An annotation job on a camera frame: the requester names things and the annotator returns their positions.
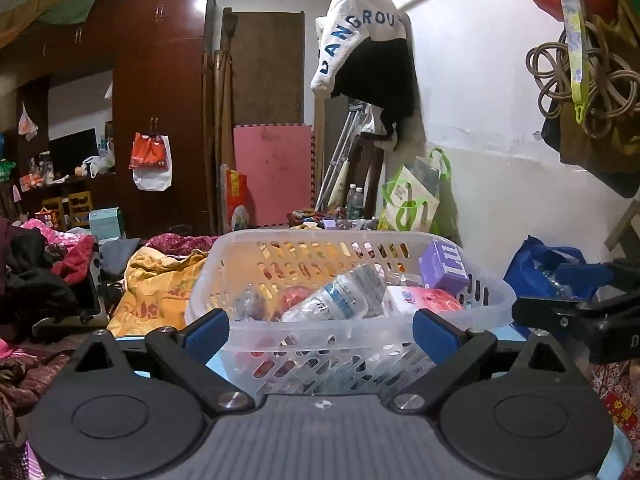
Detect brown hanging bag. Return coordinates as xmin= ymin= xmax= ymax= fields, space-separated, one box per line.
xmin=525 ymin=1 xmax=639 ymax=198

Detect green white shopping bag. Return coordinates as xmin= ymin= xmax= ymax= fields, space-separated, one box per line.
xmin=378 ymin=148 xmax=460 ymax=243

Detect white hanging tote bag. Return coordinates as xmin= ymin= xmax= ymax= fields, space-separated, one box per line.
xmin=310 ymin=0 xmax=407 ymax=100

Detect white plastic perforated basket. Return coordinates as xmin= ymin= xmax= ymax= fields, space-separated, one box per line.
xmin=184 ymin=227 xmax=518 ymax=401

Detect purple white small box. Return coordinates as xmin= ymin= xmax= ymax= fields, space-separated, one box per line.
xmin=418 ymin=240 xmax=470 ymax=296

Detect teal cardboard box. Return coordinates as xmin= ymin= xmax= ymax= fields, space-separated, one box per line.
xmin=89 ymin=207 xmax=125 ymax=240

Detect blue plastic bag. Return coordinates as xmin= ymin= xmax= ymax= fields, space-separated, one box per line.
xmin=503 ymin=236 xmax=614 ymax=344

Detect yellow patterned blanket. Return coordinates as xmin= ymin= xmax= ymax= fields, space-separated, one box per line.
xmin=107 ymin=246 xmax=207 ymax=337

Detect pink rose tissue pack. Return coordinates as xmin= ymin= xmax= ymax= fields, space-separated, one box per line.
xmin=382 ymin=285 xmax=463 ymax=316

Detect orange white hanging bag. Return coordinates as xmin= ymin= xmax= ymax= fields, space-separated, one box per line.
xmin=129 ymin=132 xmax=172 ymax=192

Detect dark red wooden wardrobe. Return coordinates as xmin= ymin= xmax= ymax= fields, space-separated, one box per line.
xmin=1 ymin=0 xmax=216 ymax=237

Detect clear plastic bag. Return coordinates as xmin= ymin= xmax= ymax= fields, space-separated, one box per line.
xmin=271 ymin=285 xmax=316 ymax=321

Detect coiled brown rope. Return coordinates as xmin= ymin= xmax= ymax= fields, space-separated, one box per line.
xmin=524 ymin=22 xmax=640 ymax=139

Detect metal crutches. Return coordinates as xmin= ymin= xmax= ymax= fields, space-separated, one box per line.
xmin=314 ymin=100 xmax=368 ymax=210

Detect pink foam mat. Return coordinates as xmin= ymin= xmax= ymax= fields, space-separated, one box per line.
xmin=233 ymin=124 xmax=314 ymax=226

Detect brown wooden board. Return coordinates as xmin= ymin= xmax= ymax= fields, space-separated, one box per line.
xmin=220 ymin=8 xmax=305 ymax=126

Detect clear plastic bottle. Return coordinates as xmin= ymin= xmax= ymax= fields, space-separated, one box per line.
xmin=281 ymin=264 xmax=386 ymax=323

